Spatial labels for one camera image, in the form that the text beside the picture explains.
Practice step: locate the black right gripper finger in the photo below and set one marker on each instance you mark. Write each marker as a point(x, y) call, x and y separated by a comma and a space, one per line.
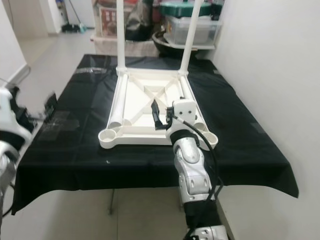
point(155, 112)

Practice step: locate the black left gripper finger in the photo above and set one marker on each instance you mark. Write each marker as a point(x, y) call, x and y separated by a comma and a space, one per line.
point(51, 107)

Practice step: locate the white plastic children tabletop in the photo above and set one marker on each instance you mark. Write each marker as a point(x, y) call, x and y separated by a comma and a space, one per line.
point(140, 102)

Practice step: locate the clear tape strip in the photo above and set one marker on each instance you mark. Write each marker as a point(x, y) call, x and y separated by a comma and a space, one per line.
point(90, 70)

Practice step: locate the black tablecloth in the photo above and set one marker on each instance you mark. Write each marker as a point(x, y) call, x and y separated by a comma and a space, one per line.
point(70, 160)

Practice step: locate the black wok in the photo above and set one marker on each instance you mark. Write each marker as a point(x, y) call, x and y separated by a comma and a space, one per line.
point(161, 45)

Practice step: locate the black dustpan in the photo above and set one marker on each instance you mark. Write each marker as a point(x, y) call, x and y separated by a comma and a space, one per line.
point(70, 29)

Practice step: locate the beige cloth cover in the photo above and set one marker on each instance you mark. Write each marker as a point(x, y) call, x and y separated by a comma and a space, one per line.
point(105, 46)

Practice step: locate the clear plastic bin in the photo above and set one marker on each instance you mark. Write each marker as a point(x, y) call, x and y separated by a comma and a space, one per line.
point(177, 31)

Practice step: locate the broom with teal head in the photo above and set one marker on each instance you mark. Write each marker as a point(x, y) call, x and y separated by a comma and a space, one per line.
point(82, 29)

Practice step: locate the dark green pot lid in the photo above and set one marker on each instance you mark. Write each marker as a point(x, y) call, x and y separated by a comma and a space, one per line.
point(180, 9)

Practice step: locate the storage box with orange lid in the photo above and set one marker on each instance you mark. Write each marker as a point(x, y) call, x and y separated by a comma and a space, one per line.
point(105, 2)

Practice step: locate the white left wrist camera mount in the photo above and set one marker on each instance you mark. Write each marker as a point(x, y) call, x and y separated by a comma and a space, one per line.
point(7, 112)

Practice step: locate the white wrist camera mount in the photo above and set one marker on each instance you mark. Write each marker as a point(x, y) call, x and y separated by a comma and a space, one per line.
point(185, 110)
point(7, 112)

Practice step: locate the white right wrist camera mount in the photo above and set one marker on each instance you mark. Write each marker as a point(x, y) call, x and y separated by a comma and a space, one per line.
point(185, 110)

